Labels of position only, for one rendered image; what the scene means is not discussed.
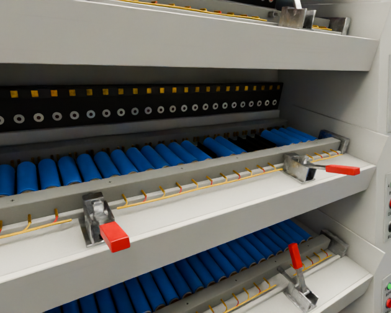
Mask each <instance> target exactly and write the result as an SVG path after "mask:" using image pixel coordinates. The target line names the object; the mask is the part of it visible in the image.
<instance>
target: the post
mask: <svg viewBox="0 0 391 313"><path fill-rule="evenodd" d="M359 2H391V0H300V4H301V5H304V4H340V3H359ZM389 55H391V10H390V13H389V16H388V19H387V22H386V25H385V27H384V31H383V33H382V36H381V39H380V42H379V45H378V47H377V51H376V53H375V56H374V59H373V62H372V65H371V68H370V70H369V71H336V70H280V69H278V83H284V84H283V87H282V92H281V98H280V101H279V110H280V111H279V118H282V119H285V120H288V118H289V112H290V108H291V105H295V106H298V107H301V108H304V109H307V110H309V111H313V112H317V113H319V114H323V115H325V116H328V117H332V118H334V119H338V120H341V121H343V122H347V123H349V124H352V125H356V126H359V127H362V128H365V129H368V130H371V131H374V132H377V133H380V134H383V135H386V136H389V139H388V140H387V143H386V145H385V148H384V151H383V152H382V155H381V157H380V160H379V162H378V164H377V167H376V169H375V171H374V174H373V176H372V179H371V181H370V183H369V185H368V188H367V189H366V190H363V191H361V192H358V193H356V194H353V195H350V196H348V197H344V198H342V199H339V200H337V201H335V202H331V203H329V204H326V205H324V206H321V207H318V208H317V209H318V210H320V211H322V212H323V213H324V214H326V215H327V216H329V217H331V218H332V219H334V220H335V221H337V222H338V223H340V224H341V225H343V226H345V227H346V228H347V229H349V230H350V231H352V232H354V233H355V234H357V235H358V236H360V237H361V238H363V239H364V240H366V241H368V242H369V243H371V244H372V245H374V246H375V247H377V248H378V249H380V250H382V251H383V252H384V253H385V255H384V257H383V259H382V261H381V262H380V265H379V267H378V269H377V271H376V272H375V275H374V277H373V278H372V280H371V282H370V284H369V286H368V288H367V290H366V292H365V293H364V294H363V295H362V296H360V297H359V298H357V299H356V300H355V301H353V302H352V303H350V304H349V305H348V306H346V307H345V308H344V309H342V310H341V311H339V312H338V313H381V308H382V280H383V279H384V278H385V277H386V276H388V275H389V274H390V273H391V239H390V240H389V241H387V242H385V243H384V206H385V175H386V174H388V173H391V132H389V133H387V104H388V83H389Z"/></svg>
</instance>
